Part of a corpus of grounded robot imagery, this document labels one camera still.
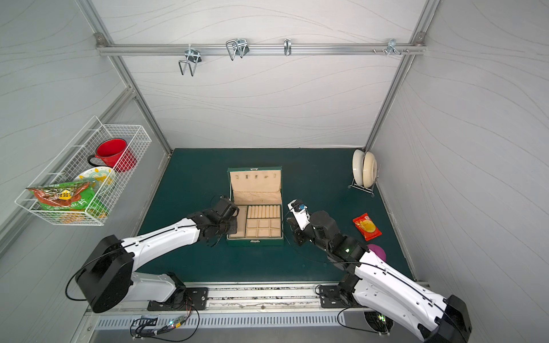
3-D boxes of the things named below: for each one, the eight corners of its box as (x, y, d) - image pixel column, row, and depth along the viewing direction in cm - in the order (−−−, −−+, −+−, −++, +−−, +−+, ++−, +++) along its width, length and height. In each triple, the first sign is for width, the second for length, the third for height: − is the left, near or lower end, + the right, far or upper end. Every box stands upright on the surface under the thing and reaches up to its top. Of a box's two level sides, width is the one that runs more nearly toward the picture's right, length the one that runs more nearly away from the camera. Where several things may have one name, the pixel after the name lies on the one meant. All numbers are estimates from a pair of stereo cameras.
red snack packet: (366, 242, 90) (369, 239, 88) (352, 220, 96) (354, 218, 94) (380, 236, 92) (383, 233, 90) (365, 215, 98) (367, 212, 96)
